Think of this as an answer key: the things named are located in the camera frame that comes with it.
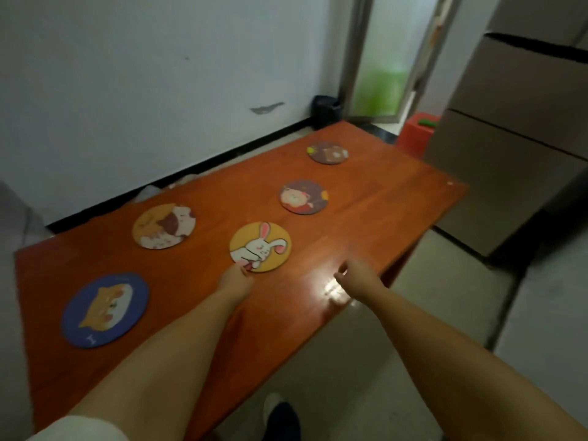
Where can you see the black waste bin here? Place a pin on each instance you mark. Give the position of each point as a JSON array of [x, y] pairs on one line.
[[327, 111]]

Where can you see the person's left fingers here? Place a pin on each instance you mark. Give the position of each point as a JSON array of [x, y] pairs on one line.
[[244, 268]]

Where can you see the person's left hand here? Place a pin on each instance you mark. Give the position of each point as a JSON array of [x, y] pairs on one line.
[[233, 283]]

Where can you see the brown bear round coaster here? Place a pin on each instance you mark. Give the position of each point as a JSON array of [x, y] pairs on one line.
[[327, 152]]

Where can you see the green object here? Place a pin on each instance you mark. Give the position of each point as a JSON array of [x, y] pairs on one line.
[[426, 122]]

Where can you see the yellow rabbit round coaster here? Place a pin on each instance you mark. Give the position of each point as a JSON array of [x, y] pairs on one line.
[[262, 245]]

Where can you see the white shoe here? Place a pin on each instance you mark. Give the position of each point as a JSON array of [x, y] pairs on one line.
[[272, 405]]

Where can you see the person's left forearm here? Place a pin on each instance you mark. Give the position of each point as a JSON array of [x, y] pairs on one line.
[[165, 362]]

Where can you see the white sleeve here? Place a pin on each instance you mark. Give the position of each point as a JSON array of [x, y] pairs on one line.
[[78, 429]]

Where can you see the blue dog round coaster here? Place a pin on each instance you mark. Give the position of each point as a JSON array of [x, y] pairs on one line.
[[104, 310]]

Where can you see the white crumpled bag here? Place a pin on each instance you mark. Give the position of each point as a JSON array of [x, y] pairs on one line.
[[148, 193]]

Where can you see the glass door with metal frame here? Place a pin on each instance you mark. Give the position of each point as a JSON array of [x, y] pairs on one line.
[[390, 59]]

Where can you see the brown pig round coaster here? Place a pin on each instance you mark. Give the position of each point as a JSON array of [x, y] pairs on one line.
[[303, 197]]

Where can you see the red plastic stool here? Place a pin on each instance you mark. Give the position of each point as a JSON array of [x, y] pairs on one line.
[[415, 137]]

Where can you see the person's right forearm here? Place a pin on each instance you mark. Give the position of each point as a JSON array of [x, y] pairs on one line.
[[450, 372]]

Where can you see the person's right hand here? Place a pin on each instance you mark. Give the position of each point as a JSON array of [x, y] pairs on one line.
[[360, 279]]

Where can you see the orange cats round coaster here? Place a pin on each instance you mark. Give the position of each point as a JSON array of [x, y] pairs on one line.
[[163, 225]]

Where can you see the dark trouser leg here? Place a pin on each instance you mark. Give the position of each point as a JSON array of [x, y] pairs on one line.
[[284, 424]]

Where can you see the person's right thumb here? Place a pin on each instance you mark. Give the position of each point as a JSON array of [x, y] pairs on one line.
[[340, 276]]

